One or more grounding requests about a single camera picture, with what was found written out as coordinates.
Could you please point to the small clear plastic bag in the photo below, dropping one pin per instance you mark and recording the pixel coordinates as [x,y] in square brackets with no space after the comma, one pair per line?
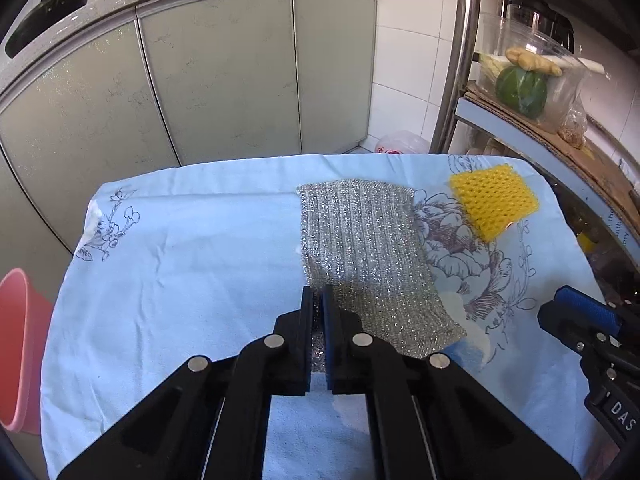
[572,130]

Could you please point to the black kitchen appliance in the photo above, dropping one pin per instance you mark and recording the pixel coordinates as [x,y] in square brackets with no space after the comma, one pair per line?
[540,20]

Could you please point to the yellow mesh sponge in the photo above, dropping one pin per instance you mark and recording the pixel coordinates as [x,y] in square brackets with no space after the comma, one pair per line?
[492,200]

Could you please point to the brown cardboard sheet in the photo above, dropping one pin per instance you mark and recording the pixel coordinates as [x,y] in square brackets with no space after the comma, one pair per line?
[565,152]

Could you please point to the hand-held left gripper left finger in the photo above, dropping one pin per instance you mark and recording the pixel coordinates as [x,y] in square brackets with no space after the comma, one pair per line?
[300,320]

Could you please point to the light blue floral cloth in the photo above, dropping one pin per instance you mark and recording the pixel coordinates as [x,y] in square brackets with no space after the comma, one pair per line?
[200,260]

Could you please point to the pale leafy vegetable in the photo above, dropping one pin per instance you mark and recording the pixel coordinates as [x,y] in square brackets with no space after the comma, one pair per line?
[492,67]

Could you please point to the ginger root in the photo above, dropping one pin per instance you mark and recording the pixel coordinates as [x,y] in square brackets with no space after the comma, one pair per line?
[532,60]

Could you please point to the silver mesh scouring cloth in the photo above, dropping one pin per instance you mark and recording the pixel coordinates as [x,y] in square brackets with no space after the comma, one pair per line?
[360,240]

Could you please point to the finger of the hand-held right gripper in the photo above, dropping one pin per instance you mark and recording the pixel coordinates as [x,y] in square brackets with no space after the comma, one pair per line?
[565,327]
[590,307]

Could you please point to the white vegetable stalk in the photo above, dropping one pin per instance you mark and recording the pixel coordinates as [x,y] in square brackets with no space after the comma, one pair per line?
[592,65]

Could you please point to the white plastic bag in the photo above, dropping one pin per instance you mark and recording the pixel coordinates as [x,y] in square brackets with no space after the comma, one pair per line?
[400,142]

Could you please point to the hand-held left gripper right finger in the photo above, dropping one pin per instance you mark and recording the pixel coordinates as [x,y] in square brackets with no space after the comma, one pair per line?
[328,310]

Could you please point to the shiny metal pole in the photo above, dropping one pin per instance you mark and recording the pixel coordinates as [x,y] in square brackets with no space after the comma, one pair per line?
[457,50]

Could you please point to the clear plastic container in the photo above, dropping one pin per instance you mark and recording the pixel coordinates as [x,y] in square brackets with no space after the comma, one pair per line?
[562,92]

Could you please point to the blue grey shelf board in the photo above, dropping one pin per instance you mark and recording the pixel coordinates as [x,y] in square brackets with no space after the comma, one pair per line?
[500,122]

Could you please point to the green squash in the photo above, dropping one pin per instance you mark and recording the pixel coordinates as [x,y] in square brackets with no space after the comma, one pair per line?
[522,92]

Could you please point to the pale green cabinet door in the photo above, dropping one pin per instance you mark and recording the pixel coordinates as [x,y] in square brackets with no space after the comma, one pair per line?
[85,135]
[335,70]
[220,80]
[25,220]

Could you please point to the pink plastic basin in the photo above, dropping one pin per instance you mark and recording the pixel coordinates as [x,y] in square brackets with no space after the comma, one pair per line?
[20,350]

